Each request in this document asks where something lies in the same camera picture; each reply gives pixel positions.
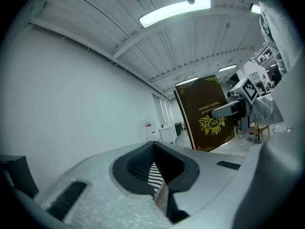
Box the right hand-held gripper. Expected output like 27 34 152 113
211 76 260 132

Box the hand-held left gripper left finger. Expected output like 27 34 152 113
34 141 174 229

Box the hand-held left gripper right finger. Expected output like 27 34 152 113
154 141 246 225

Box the brown book with gold ornament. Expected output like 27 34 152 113
173 74 236 153

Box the person's right forearm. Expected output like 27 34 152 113
249 94 285 130

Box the long ceiling light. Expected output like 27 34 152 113
250 3 262 15
218 64 238 73
174 76 199 86
139 0 212 29

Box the wooden chair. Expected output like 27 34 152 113
248 125 271 138

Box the white cabinet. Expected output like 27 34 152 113
159 124 178 145

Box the white framed window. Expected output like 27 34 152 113
152 93 173 128

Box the white board with red label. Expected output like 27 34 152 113
142 120 161 142

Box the black cabinet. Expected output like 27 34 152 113
0 154 39 199

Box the person's grey hoodie torso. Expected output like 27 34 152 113
240 0 301 81

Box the grey gripper-mounted camera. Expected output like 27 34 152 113
226 89 240 99

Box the black cable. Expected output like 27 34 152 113
255 122 262 145

